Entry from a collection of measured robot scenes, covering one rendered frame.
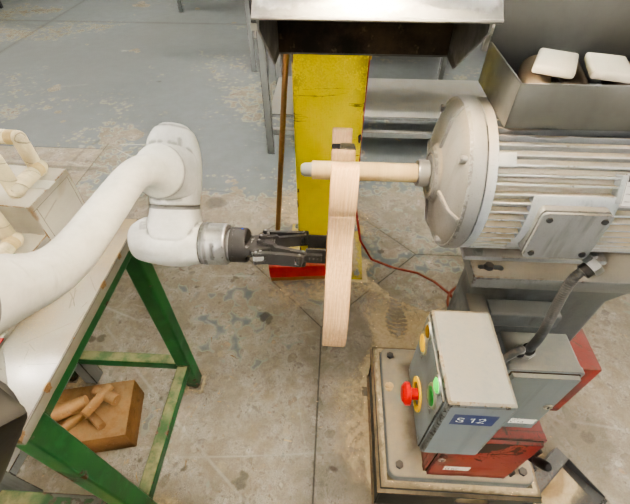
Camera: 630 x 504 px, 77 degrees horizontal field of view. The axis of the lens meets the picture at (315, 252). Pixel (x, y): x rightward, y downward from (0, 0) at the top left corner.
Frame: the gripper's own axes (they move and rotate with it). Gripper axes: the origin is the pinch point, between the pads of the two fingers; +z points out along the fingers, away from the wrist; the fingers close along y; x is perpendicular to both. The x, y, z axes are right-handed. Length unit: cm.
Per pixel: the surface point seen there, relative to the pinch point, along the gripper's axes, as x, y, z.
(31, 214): 4, -2, -64
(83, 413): -81, -26, -85
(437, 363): -4.7, 29.4, 17.3
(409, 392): -15.4, 24.3, 15.4
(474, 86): 27, -264, 110
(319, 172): 18.5, 9.7, -1.6
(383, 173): 18.7, 9.7, 9.2
